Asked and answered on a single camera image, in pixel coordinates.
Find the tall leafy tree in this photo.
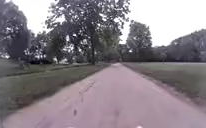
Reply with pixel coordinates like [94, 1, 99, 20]
[45, 0, 132, 65]

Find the pinkish grey paved path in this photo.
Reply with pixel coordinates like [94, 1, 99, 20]
[2, 62, 206, 128]

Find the grass strip with worn edge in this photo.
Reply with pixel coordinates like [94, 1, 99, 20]
[0, 58, 110, 121]

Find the wide grass field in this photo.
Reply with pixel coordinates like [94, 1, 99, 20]
[122, 61, 206, 116]

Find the wood of dark trees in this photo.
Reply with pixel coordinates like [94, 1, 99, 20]
[152, 27, 206, 63]

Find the row of trees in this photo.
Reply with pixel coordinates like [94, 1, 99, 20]
[0, 0, 59, 66]

